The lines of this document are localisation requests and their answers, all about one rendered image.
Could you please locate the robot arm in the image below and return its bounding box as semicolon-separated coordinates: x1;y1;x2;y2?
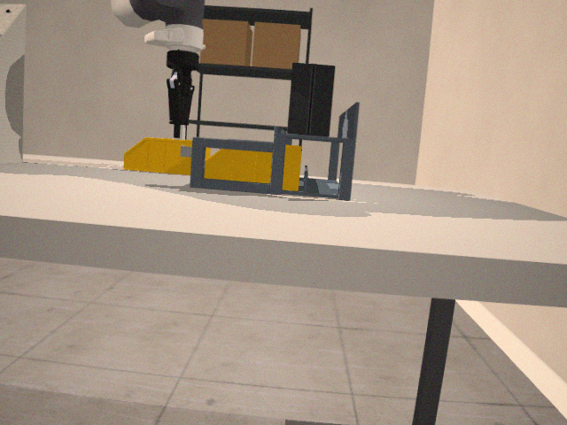
111;0;206;53

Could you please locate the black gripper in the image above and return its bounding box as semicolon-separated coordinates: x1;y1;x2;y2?
167;50;199;140

